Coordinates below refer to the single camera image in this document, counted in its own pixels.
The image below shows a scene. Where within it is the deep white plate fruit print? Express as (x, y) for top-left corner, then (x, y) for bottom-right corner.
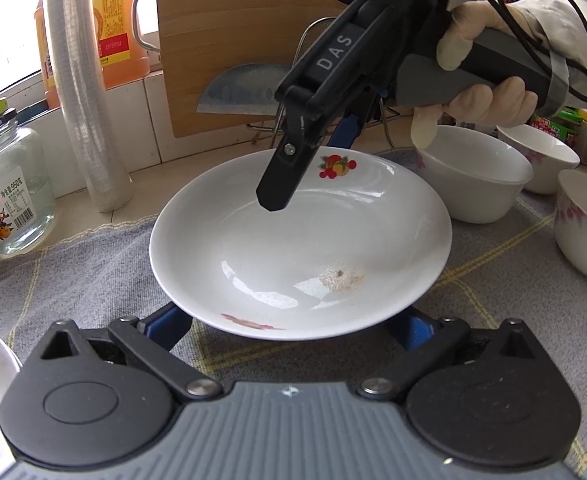
(149, 149), (453, 343)

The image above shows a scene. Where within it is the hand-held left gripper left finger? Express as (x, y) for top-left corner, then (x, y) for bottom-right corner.
(40, 302), (224, 403)

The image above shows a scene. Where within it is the blue grey checked towel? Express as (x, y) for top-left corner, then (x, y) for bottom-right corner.
(0, 147), (587, 480)

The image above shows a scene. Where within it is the white bowl with pink flowers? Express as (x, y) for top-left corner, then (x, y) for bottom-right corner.
(554, 169), (587, 281)
(496, 124), (581, 195)

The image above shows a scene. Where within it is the black handled kitchen knife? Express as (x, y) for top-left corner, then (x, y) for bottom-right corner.
(197, 63), (294, 117)

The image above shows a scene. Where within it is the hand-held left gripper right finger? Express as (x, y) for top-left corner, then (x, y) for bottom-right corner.
(358, 310), (547, 403)

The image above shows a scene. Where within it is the green lidded jar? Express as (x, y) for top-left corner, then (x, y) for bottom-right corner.
(529, 106), (581, 137)

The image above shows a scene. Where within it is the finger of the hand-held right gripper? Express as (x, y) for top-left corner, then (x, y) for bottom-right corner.
(256, 87), (325, 212)
(331, 94), (380, 149)

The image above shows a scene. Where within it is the bamboo cutting board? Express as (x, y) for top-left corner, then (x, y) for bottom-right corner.
(156, 0), (354, 138)

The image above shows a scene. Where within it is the clear cling film roll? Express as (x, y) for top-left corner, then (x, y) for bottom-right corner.
(47, 0), (133, 213)

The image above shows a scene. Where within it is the metal wire rack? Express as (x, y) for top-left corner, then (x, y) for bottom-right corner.
(247, 17), (400, 150)

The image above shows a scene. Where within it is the person's right forearm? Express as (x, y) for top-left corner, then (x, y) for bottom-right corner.
(503, 0), (587, 126)

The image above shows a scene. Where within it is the person's right hand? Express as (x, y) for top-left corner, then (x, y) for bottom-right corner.
(411, 0), (540, 149)

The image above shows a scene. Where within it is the large plain white bowl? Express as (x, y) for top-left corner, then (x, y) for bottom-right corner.
(413, 126), (534, 224)

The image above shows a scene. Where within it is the glass jar with yellow lid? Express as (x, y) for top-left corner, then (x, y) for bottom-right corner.
(0, 97), (57, 257)

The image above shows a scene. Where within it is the orange cooking oil bottle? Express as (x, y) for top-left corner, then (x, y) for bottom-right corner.
(34, 0), (161, 109)

